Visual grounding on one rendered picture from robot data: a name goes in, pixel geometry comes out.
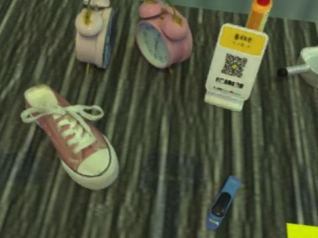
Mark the pink twin-bell alarm clock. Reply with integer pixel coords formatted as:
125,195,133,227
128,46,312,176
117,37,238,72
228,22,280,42
129,0,199,77

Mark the pink canvas sneaker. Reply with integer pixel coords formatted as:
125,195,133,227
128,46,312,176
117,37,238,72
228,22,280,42
12,81,129,193

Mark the white QR code sign stand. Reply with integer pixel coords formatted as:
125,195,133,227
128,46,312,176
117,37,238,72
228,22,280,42
202,21,270,115

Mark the white twin-bell alarm clock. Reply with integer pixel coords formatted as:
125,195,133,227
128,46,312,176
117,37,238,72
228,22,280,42
68,0,119,77

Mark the blue toy car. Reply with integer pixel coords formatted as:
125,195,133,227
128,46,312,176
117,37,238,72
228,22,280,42
205,173,243,233

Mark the orange bottle with red cap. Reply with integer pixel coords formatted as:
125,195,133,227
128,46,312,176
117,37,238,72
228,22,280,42
245,0,274,33

